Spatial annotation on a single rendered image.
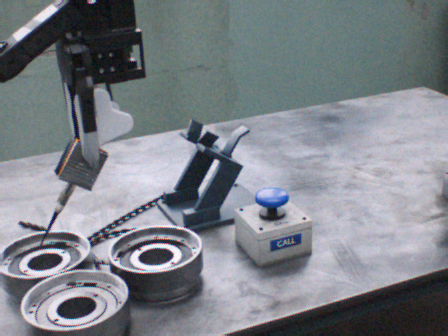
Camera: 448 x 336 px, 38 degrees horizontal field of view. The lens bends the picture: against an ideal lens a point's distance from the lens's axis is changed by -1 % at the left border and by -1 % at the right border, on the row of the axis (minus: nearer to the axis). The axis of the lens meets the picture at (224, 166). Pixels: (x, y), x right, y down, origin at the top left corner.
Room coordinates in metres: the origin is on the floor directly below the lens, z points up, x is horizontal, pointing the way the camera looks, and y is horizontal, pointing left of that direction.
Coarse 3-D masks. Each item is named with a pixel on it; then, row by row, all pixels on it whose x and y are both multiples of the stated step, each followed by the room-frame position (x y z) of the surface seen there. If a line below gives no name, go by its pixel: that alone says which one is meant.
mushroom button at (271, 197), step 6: (258, 192) 0.70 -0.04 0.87; (264, 192) 0.69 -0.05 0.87; (270, 192) 0.69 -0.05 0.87; (276, 192) 0.69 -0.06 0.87; (282, 192) 0.69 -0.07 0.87; (258, 198) 0.69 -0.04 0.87; (264, 198) 0.68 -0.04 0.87; (270, 198) 0.68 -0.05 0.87; (276, 198) 0.68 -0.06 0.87; (282, 198) 0.68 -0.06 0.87; (288, 198) 0.69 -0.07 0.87; (258, 204) 0.68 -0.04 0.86; (264, 204) 0.68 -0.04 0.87; (270, 204) 0.68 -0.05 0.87; (276, 204) 0.68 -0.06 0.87; (282, 204) 0.68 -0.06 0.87; (270, 210) 0.69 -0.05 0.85; (276, 210) 0.69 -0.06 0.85
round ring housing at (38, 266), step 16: (16, 240) 0.67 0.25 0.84; (32, 240) 0.68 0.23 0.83; (48, 240) 0.69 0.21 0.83; (64, 240) 0.68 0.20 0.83; (80, 240) 0.67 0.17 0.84; (0, 256) 0.64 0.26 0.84; (32, 256) 0.65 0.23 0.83; (48, 256) 0.66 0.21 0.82; (64, 256) 0.65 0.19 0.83; (0, 272) 0.60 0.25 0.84; (32, 272) 0.61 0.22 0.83; (48, 272) 0.61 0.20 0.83; (64, 272) 0.60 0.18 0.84; (16, 288) 0.59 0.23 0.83
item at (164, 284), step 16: (128, 240) 0.67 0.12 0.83; (144, 240) 0.68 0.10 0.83; (192, 240) 0.66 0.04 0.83; (112, 256) 0.64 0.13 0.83; (144, 256) 0.65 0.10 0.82; (160, 256) 0.66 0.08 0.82; (176, 256) 0.63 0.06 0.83; (112, 272) 0.61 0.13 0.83; (128, 272) 0.59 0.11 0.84; (144, 272) 0.59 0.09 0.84; (160, 272) 0.59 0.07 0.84; (176, 272) 0.59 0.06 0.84; (192, 272) 0.61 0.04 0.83; (128, 288) 0.59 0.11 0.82; (144, 288) 0.59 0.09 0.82; (160, 288) 0.59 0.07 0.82; (176, 288) 0.59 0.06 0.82
